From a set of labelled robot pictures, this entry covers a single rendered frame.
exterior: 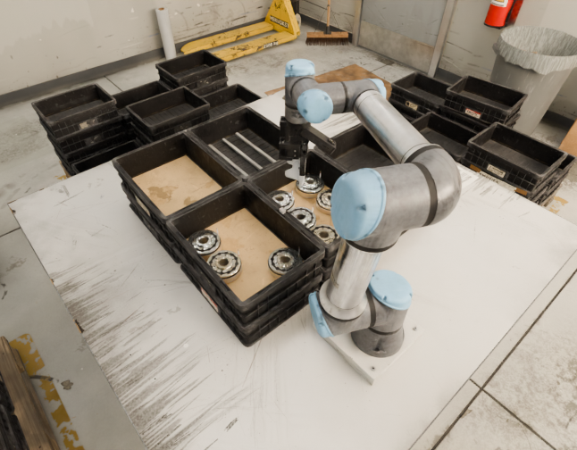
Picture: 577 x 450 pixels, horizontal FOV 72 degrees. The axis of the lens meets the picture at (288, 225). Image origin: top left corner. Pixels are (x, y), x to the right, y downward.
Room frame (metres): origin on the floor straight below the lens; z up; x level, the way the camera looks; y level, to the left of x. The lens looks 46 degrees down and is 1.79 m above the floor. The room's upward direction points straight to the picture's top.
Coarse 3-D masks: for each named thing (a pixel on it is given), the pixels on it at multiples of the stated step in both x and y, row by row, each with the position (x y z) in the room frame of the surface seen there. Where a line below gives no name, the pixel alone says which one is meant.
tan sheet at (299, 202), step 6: (288, 186) 1.13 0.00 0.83; (294, 186) 1.13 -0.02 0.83; (324, 186) 1.13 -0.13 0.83; (294, 192) 1.09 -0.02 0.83; (294, 198) 1.06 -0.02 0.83; (300, 198) 1.06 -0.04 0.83; (306, 198) 1.06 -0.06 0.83; (312, 198) 1.06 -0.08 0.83; (300, 204) 1.03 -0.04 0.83; (306, 204) 1.03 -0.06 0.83; (312, 204) 1.03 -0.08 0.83; (318, 210) 1.00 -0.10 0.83; (318, 216) 0.97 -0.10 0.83; (324, 216) 0.97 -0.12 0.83; (330, 216) 0.97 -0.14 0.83; (318, 222) 0.94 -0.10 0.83; (324, 222) 0.94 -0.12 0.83; (330, 222) 0.94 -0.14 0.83
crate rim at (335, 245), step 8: (312, 152) 1.21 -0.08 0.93; (328, 160) 1.15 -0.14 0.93; (272, 168) 1.11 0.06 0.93; (336, 168) 1.11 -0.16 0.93; (256, 176) 1.06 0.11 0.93; (264, 192) 0.98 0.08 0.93; (272, 200) 0.94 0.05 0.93; (288, 216) 0.87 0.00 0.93; (312, 232) 0.80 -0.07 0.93; (320, 240) 0.77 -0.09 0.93; (336, 240) 0.77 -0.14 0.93; (328, 248) 0.74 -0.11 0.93; (336, 248) 0.76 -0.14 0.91
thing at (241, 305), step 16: (224, 192) 0.98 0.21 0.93; (256, 192) 0.98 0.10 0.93; (192, 208) 0.90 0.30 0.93; (272, 208) 0.90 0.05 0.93; (192, 256) 0.72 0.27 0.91; (320, 256) 0.72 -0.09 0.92; (208, 272) 0.65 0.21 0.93; (288, 272) 0.65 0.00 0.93; (224, 288) 0.60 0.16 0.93; (272, 288) 0.61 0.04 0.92; (240, 304) 0.55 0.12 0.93
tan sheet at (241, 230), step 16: (224, 224) 0.93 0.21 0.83; (240, 224) 0.93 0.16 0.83; (256, 224) 0.93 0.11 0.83; (224, 240) 0.86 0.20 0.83; (240, 240) 0.86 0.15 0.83; (256, 240) 0.86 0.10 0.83; (272, 240) 0.86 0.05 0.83; (240, 256) 0.79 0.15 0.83; (256, 256) 0.79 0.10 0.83; (256, 272) 0.73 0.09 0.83; (240, 288) 0.67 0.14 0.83; (256, 288) 0.67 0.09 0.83
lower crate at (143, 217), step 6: (126, 192) 1.10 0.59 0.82; (132, 198) 1.06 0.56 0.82; (132, 204) 1.11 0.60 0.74; (132, 210) 1.11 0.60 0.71; (138, 210) 1.06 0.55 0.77; (138, 216) 1.08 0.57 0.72; (144, 216) 1.03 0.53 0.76; (144, 222) 1.05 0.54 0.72; (150, 222) 0.96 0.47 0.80; (150, 228) 1.00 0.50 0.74; (156, 228) 0.92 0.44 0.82; (156, 234) 0.96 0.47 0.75; (162, 234) 0.89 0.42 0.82; (162, 240) 0.93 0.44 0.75; (168, 246) 0.89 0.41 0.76; (168, 252) 0.90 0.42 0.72; (174, 252) 0.87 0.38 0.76; (174, 258) 0.88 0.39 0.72
